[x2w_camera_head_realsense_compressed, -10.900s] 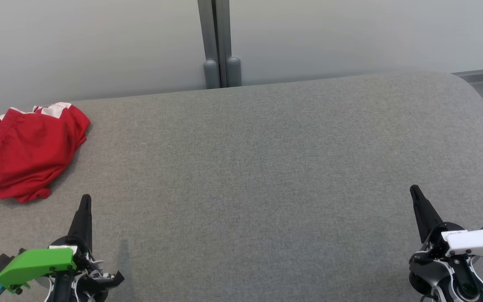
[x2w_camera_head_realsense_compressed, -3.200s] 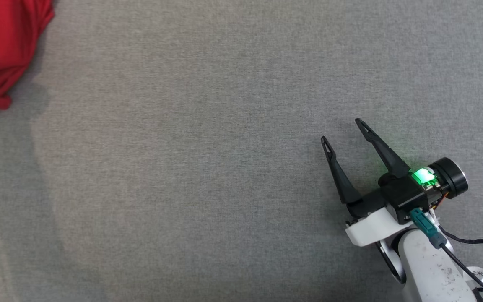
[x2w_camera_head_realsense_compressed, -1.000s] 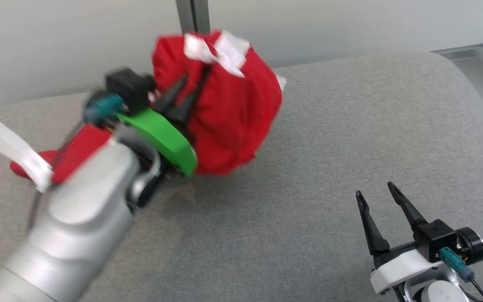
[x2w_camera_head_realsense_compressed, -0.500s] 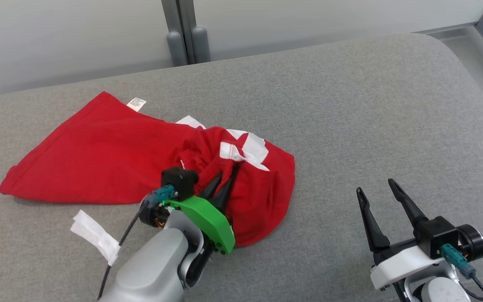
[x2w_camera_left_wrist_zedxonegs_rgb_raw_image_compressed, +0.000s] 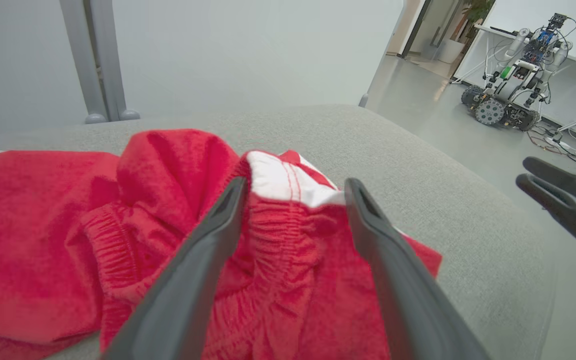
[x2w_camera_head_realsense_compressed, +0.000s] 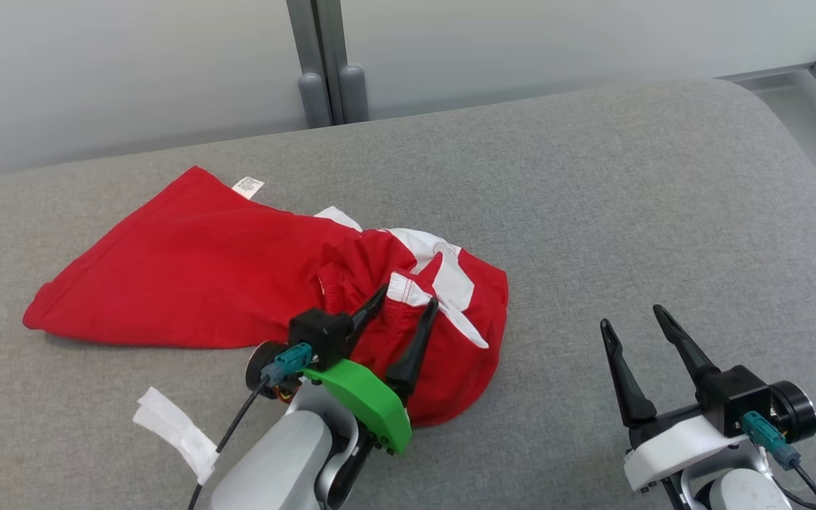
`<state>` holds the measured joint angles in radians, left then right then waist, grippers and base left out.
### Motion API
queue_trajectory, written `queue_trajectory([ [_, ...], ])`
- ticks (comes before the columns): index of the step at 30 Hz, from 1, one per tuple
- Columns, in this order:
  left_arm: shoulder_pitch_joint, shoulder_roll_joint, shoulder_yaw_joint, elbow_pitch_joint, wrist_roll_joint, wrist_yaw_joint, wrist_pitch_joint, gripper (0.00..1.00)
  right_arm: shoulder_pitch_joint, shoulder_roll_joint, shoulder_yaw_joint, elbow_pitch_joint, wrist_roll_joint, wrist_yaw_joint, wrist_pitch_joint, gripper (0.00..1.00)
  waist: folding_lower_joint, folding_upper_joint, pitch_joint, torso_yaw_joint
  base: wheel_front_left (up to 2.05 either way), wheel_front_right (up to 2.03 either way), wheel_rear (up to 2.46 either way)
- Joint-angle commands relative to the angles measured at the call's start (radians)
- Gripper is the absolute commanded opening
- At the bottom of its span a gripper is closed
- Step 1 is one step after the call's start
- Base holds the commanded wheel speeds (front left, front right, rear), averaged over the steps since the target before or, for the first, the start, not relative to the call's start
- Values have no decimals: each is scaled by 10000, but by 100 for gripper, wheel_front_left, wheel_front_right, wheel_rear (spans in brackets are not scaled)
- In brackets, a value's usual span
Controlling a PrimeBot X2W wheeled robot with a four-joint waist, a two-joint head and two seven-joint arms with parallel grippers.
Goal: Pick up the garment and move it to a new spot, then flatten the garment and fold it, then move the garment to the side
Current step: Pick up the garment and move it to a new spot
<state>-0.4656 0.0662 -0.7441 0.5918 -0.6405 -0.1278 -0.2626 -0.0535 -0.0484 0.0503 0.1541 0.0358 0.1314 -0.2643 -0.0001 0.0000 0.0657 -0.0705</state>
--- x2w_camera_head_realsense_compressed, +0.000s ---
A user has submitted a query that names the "right black cable teal plug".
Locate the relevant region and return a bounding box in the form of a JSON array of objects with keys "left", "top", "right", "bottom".
[{"left": 741, "top": 410, "right": 816, "bottom": 510}]

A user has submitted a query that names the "left black cable teal plug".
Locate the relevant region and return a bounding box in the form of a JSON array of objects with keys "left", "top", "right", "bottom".
[{"left": 187, "top": 343, "right": 314, "bottom": 510}]

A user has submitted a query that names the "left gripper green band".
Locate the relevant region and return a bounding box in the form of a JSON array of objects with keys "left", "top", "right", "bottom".
[{"left": 301, "top": 283, "right": 440, "bottom": 455}]

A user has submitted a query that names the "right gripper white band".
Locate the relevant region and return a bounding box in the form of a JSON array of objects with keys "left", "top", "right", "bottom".
[{"left": 599, "top": 304, "right": 752, "bottom": 493}]

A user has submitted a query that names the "black cable teal plug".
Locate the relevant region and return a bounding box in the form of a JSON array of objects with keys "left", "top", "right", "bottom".
[
  {"left": 741, "top": 410, "right": 816, "bottom": 510},
  {"left": 187, "top": 343, "right": 314, "bottom": 510}
]

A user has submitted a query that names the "grey partition frame post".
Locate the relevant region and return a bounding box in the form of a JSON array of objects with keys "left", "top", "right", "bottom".
[{"left": 286, "top": 0, "right": 344, "bottom": 127}]

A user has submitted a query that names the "white blank cable tag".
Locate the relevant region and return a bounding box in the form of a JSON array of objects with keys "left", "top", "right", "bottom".
[{"left": 132, "top": 386, "right": 219, "bottom": 487}]

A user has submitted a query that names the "grey rounded partition foot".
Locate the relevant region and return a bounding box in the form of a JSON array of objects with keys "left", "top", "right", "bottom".
[
  {"left": 298, "top": 71, "right": 333, "bottom": 129},
  {"left": 339, "top": 64, "right": 370, "bottom": 123}
]

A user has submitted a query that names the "red shorts white stripe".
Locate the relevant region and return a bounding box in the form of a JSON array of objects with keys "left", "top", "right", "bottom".
[{"left": 314, "top": 227, "right": 509, "bottom": 428}]

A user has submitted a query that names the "red white basketball jersey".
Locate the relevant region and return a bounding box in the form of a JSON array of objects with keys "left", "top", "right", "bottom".
[{"left": 23, "top": 166, "right": 395, "bottom": 349}]

